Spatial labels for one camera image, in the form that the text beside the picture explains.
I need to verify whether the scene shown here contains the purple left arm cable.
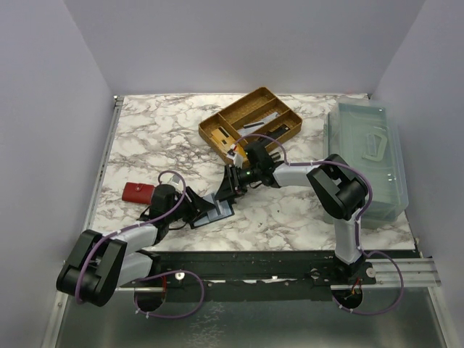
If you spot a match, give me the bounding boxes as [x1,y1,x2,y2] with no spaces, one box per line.
[75,170,206,320]

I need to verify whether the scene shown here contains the clear plastic storage box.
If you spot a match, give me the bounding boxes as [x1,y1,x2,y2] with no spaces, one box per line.
[323,97,409,229]

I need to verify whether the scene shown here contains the grey cards in tray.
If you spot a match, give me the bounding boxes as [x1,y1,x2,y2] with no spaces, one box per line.
[237,112,280,136]

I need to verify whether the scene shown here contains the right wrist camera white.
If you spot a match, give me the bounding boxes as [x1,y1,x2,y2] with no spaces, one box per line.
[227,144,247,168]

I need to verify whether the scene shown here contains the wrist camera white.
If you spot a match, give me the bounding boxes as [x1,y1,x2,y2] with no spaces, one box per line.
[227,144,247,168]
[167,175,183,190]

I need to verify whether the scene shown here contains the red leather card holder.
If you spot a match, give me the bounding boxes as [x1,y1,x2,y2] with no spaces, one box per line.
[122,182,155,205]

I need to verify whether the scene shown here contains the black T-shaped pipe fitting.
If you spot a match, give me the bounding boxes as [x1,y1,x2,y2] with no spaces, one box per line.
[270,152,281,162]

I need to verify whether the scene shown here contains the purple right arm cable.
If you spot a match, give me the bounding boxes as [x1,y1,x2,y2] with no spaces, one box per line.
[231,133,405,315]

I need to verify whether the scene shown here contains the black leather card holder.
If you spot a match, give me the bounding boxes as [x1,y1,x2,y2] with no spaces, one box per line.
[190,193,234,229]

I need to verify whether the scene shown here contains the yellow cards in tray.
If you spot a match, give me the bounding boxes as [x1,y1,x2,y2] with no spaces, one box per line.
[211,127,235,159]

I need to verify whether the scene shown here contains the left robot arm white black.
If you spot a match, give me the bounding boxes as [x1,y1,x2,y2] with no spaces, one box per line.
[56,184,217,307]

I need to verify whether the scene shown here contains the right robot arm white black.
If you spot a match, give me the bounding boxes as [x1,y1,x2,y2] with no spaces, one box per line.
[215,141,372,278]

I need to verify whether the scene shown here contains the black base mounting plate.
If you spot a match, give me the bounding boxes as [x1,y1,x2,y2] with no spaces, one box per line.
[130,251,376,302]

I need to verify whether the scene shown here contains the grey credit card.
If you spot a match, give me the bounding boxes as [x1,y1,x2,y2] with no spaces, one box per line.
[243,121,265,129]

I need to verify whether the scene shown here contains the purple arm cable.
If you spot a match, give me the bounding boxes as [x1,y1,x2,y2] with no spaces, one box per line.
[75,170,206,320]
[231,133,405,315]

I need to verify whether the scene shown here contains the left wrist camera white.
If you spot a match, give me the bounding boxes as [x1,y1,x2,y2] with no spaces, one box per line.
[167,175,183,190]

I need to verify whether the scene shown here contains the brown woven organizer tray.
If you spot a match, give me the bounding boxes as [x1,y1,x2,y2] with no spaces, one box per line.
[199,87,302,165]

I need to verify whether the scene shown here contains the black cards in tray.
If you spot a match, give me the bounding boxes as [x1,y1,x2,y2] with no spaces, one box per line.
[247,124,290,152]

